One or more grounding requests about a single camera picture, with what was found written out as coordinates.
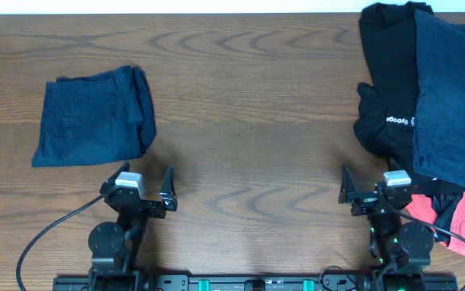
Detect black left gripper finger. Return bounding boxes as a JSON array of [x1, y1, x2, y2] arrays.
[[159, 167, 178, 212], [108, 161, 130, 184]]

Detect dark blue shorts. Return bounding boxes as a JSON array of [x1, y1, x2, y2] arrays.
[[412, 11, 465, 187], [32, 65, 156, 167]]

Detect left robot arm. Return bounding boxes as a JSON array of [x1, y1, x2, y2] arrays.
[[88, 162, 178, 291]]

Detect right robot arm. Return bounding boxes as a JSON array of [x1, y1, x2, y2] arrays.
[[338, 165, 433, 290]]

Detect black printed t-shirt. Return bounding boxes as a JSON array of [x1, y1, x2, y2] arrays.
[[353, 1, 465, 195]]

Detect black shiny garment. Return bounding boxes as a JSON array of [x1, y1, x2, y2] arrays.
[[432, 192, 463, 231]]

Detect folded dark blue shorts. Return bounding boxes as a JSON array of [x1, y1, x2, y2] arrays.
[[32, 65, 156, 167]]

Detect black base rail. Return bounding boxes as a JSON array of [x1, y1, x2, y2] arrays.
[[53, 273, 459, 291]]

